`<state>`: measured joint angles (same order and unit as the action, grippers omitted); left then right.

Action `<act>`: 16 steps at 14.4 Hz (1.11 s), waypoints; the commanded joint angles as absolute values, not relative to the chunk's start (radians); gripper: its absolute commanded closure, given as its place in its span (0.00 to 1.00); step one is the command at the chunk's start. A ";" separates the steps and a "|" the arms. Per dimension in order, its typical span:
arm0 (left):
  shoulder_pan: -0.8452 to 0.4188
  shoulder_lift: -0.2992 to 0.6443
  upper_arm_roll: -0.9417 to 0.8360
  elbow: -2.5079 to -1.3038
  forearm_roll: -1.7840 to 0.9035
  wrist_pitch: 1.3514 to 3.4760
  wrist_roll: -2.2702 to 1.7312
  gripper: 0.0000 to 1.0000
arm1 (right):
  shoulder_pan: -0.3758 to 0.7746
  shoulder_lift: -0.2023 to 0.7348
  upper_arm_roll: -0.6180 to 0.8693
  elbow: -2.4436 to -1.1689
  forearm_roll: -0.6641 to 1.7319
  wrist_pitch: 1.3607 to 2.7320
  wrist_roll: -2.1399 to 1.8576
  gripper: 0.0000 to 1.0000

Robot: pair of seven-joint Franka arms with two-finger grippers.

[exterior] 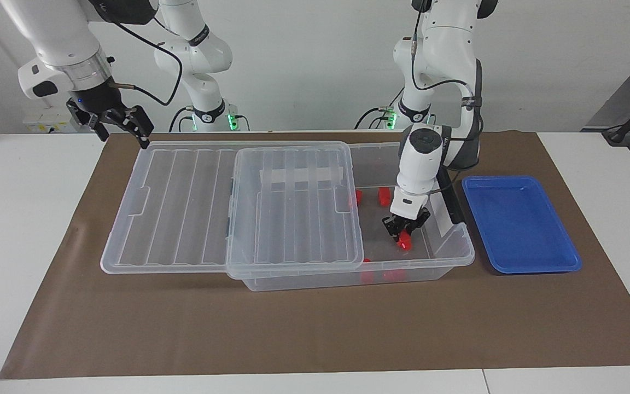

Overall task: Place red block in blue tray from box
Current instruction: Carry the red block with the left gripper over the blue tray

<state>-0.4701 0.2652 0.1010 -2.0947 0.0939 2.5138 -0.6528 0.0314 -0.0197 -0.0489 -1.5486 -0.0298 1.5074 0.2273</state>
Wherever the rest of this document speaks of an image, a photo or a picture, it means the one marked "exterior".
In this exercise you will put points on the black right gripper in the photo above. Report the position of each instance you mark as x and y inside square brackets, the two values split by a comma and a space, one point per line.
[99, 101]

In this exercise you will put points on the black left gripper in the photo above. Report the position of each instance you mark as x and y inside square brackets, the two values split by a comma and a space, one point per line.
[407, 220]

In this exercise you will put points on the clear ribbed plastic box lid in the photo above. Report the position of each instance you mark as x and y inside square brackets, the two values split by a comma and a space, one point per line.
[184, 219]

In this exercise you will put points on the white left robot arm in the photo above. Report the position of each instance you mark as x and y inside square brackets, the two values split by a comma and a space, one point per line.
[446, 38]

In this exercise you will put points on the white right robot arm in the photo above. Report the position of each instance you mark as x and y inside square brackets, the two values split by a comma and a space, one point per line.
[58, 38]

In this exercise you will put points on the clear plastic storage box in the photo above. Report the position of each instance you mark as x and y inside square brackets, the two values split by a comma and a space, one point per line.
[320, 282]

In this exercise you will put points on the blue plastic tray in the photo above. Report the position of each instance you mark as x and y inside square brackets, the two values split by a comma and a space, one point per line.
[523, 230]

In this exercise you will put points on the white label strip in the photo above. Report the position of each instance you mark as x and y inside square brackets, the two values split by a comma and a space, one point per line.
[301, 176]

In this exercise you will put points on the brown table mat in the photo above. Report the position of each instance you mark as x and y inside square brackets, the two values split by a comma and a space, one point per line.
[129, 328]

